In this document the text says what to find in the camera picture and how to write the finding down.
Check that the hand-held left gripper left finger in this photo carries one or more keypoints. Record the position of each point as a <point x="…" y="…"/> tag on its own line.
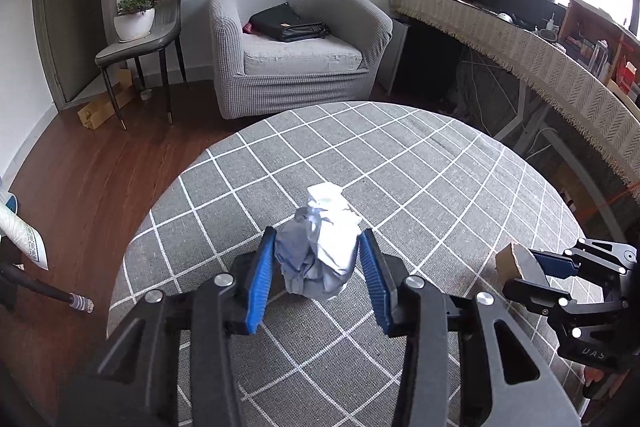
<point x="260" y="287"/>

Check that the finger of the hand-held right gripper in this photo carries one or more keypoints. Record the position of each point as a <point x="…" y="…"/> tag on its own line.
<point x="552" y="264"/>
<point x="530" y="294"/>

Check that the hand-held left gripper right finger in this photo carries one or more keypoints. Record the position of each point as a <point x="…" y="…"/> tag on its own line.
<point x="372" y="277"/>

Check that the brown cardboard piece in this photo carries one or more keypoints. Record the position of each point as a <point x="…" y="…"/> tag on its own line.
<point x="512" y="262"/>

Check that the white paper ball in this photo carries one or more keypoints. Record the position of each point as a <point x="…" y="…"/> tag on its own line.
<point x="325" y="247"/>

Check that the grey armchair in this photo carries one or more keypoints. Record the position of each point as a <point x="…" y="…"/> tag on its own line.
<point x="300" y="97"/>

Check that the long desk with fringed cloth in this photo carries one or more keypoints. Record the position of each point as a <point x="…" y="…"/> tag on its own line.
<point x="550" y="57"/>

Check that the black cabinet silver side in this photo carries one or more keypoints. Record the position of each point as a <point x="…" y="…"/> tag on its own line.
<point x="425" y="62"/>

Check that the black table leg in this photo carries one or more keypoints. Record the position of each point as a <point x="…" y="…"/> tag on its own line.
<point x="35" y="287"/>

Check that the cardboard box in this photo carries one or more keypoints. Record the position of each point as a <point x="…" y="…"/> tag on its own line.
<point x="95" y="114"/>

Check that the white patterned tablecloth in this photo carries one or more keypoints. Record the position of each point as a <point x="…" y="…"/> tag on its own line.
<point x="25" y="237"/>

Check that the wooden shelf box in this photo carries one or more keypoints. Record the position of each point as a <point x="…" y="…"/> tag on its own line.
<point x="590" y="17"/>

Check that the white computer mouse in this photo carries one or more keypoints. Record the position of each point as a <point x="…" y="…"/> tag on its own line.
<point x="505" y="18"/>

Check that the pink cloth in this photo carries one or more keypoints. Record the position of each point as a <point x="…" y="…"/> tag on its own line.
<point x="248" y="28"/>

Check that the grey dining chair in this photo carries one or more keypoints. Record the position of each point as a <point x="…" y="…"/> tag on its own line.
<point x="145" y="49"/>

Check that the black handbag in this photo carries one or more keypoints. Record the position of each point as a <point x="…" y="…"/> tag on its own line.
<point x="285" y="22"/>

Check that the potted bonsai plant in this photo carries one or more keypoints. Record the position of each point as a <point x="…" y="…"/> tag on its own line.
<point x="132" y="27"/>

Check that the dark door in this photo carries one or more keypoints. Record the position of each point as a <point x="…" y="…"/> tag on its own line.
<point x="65" y="32"/>

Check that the white desk frame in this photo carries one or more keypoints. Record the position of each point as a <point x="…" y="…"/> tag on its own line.
<point x="520" y="117"/>

